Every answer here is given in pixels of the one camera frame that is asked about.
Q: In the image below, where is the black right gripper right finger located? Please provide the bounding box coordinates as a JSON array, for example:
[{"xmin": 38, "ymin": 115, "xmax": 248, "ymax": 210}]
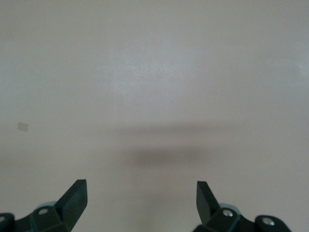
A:
[{"xmin": 193, "ymin": 181, "xmax": 256, "ymax": 232}]

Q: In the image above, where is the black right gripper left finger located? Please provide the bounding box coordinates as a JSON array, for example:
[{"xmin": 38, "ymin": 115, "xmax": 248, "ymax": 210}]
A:
[{"xmin": 14, "ymin": 179, "xmax": 87, "ymax": 232}]

